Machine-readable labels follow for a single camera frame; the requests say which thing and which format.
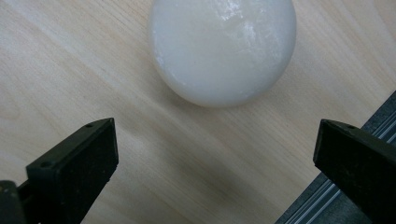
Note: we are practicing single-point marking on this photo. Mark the dark metal table edge rail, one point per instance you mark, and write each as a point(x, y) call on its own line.
point(330, 205)

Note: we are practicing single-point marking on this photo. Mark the white round ball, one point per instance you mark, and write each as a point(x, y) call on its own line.
point(222, 51)

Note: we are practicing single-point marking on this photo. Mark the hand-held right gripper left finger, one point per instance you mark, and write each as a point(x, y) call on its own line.
point(73, 168)

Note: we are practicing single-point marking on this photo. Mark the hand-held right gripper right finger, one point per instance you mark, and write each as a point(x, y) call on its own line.
point(358, 161)

